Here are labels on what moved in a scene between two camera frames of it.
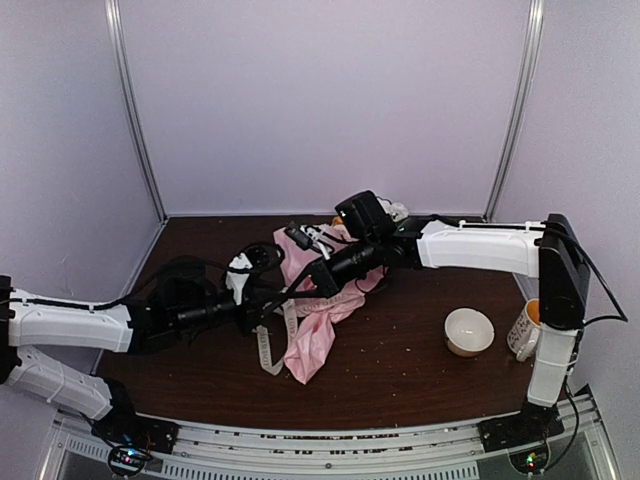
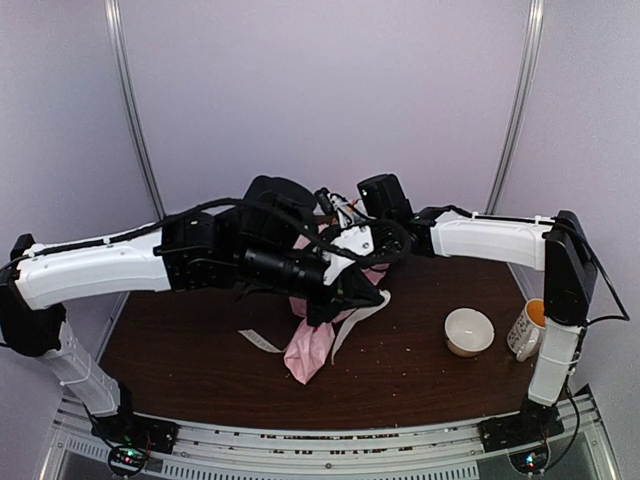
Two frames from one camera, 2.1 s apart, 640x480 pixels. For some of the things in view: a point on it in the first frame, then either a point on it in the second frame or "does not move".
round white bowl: x=468 y=331 does not move
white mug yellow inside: x=523 y=336 does not move
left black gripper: x=252 y=304 -> x=354 y=289
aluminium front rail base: x=76 y=451 does not move
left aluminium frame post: x=125 y=73 does not move
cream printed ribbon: x=293 y=313 -> x=348 y=318
